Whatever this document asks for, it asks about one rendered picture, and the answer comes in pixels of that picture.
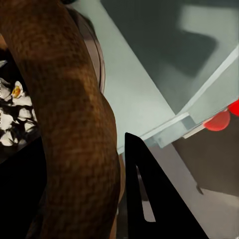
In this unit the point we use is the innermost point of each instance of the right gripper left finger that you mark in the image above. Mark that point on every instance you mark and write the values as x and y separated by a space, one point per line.
23 178

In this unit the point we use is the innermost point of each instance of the popcorn bag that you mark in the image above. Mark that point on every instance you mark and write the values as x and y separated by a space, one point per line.
76 122

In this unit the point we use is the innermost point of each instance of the microwave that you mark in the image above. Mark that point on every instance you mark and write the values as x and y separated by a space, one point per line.
158 61

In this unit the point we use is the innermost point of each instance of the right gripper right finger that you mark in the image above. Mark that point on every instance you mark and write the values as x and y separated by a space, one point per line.
174 220

